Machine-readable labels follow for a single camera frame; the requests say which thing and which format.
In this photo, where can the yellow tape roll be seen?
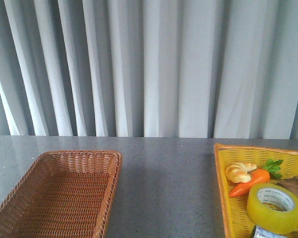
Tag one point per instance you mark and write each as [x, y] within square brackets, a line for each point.
[273, 208]

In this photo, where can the grey pleated curtain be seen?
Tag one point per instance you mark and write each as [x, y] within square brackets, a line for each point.
[152, 68]

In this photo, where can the toy croissant bread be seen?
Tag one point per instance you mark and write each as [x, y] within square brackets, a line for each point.
[238, 172]

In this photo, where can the brown wicker basket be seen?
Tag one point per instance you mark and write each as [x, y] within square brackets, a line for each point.
[64, 194]

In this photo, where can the toy orange carrot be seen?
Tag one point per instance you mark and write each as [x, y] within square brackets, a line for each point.
[271, 170]

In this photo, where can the yellow wicker basket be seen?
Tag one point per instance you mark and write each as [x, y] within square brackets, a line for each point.
[236, 222]

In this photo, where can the silver foil packet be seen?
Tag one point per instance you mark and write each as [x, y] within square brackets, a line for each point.
[259, 232]

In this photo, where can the brown toy mushroom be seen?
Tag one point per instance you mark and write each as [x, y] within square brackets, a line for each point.
[291, 184]

